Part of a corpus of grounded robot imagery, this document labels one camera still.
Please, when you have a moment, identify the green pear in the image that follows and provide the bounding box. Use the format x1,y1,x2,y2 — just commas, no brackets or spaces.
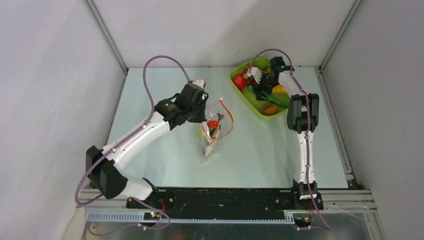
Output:
196,127,203,140

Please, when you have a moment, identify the dark grey fish toy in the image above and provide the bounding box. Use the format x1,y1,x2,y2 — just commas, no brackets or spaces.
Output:
203,113,224,157

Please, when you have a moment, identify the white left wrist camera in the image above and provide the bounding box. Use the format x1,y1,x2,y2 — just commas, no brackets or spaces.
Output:
190,79,206,89

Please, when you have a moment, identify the red chili pepper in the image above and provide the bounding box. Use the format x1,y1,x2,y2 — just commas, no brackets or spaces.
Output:
207,120,219,129

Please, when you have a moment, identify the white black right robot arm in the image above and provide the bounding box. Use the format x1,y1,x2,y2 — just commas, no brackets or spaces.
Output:
247,57,320,209

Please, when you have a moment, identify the red cherry bunch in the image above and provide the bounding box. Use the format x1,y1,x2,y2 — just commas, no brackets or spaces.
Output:
243,67,265,85

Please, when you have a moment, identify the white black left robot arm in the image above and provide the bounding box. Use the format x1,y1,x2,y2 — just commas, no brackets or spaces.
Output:
85,79,209,208

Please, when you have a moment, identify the orange yellow mango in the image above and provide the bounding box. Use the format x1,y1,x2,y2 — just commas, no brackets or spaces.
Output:
271,85,287,94

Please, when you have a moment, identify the grey cable duct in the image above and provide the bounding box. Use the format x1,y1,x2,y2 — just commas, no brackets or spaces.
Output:
86,210,295,225

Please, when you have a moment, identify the clear zip bag orange zipper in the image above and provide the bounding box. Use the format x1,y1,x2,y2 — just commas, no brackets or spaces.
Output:
196,97,234,158

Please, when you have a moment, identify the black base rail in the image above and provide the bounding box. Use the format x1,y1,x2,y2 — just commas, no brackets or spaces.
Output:
144,187,313,219

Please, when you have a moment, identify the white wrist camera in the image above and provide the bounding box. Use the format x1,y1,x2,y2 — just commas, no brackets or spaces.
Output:
246,67,263,84
190,79,206,89

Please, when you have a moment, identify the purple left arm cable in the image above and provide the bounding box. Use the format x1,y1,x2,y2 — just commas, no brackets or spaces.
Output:
74,55,193,238

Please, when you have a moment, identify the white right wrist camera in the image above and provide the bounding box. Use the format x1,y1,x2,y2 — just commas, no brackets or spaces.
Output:
246,67,263,84

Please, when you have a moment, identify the red apple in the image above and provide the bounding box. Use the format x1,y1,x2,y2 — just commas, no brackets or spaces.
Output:
232,74,247,91

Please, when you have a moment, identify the green cucumber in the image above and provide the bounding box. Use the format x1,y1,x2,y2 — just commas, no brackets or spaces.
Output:
256,92,289,108

